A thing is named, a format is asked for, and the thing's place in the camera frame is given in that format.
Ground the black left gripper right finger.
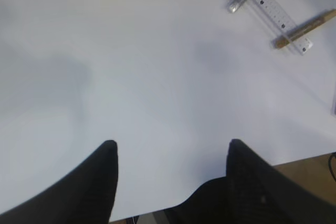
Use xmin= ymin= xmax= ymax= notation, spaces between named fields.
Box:
xmin=226 ymin=139 xmax=335 ymax=223

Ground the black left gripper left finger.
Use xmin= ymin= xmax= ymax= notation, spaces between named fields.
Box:
xmin=1 ymin=140 xmax=119 ymax=223

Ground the clear plastic ruler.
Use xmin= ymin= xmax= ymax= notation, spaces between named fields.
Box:
xmin=224 ymin=0 xmax=314 ymax=57

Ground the gold glitter marker pen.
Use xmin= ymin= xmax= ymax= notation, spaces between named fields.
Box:
xmin=274 ymin=9 xmax=335 ymax=49

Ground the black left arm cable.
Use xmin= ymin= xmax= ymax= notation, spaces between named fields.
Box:
xmin=328 ymin=152 xmax=336 ymax=183

